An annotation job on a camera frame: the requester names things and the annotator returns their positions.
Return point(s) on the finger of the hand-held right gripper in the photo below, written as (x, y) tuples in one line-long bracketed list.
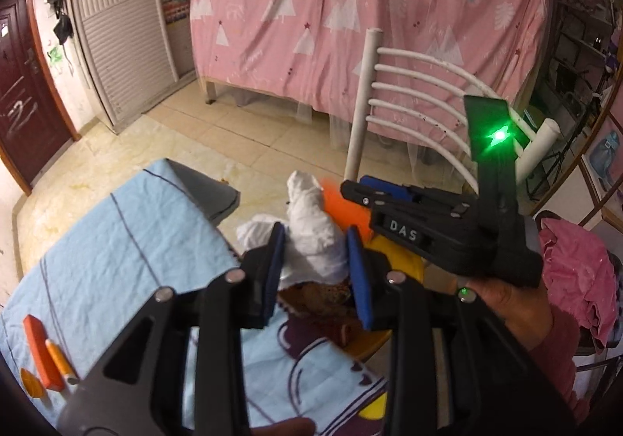
[(387, 185), (360, 195)]

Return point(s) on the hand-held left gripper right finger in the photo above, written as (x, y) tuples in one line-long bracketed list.
[(360, 280)]

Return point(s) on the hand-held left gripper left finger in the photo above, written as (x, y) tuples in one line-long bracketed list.
[(273, 265)]

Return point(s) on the white cloth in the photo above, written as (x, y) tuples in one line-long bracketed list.
[(311, 231)]

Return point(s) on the person's right forearm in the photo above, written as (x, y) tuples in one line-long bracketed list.
[(559, 368)]

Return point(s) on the person's right hand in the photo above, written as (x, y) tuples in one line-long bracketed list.
[(511, 304)]

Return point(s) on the brown patterned cloth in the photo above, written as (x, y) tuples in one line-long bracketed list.
[(316, 292)]

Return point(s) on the pink crumpled cloth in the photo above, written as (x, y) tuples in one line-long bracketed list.
[(579, 270)]

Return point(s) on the wooden framed board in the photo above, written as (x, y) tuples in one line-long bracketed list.
[(603, 158)]

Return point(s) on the light blue printed blanket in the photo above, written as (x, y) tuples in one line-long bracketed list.
[(121, 261)]

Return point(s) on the pink tree-print curtain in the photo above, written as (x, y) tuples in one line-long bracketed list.
[(365, 17)]

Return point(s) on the cluttered metal rack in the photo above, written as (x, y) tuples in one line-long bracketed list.
[(579, 51)]

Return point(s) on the orange marker pen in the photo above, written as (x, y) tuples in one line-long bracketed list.
[(61, 360)]

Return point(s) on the small orange piece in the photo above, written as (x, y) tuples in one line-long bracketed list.
[(31, 382)]

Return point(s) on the white slatted wardrobe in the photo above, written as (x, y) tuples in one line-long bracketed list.
[(117, 27)]

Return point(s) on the dark red door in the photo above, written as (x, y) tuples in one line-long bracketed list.
[(24, 90)]

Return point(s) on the small black hanging bag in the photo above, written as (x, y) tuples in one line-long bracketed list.
[(63, 27)]

